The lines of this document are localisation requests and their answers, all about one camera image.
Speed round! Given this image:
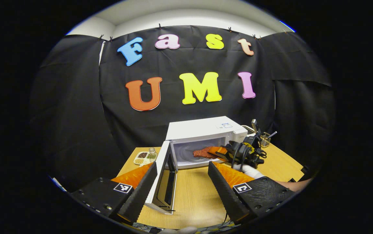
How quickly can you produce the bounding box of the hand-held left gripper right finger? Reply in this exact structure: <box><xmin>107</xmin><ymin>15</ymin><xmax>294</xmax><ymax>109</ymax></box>
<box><xmin>208</xmin><ymin>161</ymin><xmax>296</xmax><ymax>225</ymax></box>

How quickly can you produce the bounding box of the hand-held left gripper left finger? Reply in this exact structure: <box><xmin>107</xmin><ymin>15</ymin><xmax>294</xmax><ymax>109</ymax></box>
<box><xmin>71</xmin><ymin>162</ymin><xmax>158</xmax><ymax>225</ymax></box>

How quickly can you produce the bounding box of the red-brown meat slice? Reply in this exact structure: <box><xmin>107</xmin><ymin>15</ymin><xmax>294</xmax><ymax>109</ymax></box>
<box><xmin>193</xmin><ymin>146</ymin><xmax>221</xmax><ymax>159</ymax></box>

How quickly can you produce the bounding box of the white microwave oven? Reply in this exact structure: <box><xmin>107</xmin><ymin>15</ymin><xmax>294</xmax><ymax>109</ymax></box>
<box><xmin>145</xmin><ymin>116</ymin><xmax>248</xmax><ymax>215</ymax></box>

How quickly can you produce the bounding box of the white divided plate with beans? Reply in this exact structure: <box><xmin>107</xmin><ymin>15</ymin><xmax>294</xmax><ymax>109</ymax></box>
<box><xmin>133</xmin><ymin>151</ymin><xmax>150</xmax><ymax>165</ymax></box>

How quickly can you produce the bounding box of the white blue-edged panel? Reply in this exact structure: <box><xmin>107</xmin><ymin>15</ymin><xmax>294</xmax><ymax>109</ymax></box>
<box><xmin>49</xmin><ymin>176</ymin><xmax>64</xmax><ymax>191</ymax></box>

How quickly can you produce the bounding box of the black backdrop cloth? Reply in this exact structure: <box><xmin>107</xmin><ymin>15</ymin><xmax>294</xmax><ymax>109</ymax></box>
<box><xmin>29</xmin><ymin>25</ymin><xmax>336</xmax><ymax>192</ymax></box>

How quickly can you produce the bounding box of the wire utensil holder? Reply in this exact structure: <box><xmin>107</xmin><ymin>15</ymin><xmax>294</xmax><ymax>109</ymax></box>
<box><xmin>260</xmin><ymin>132</ymin><xmax>271</xmax><ymax>148</ymax></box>

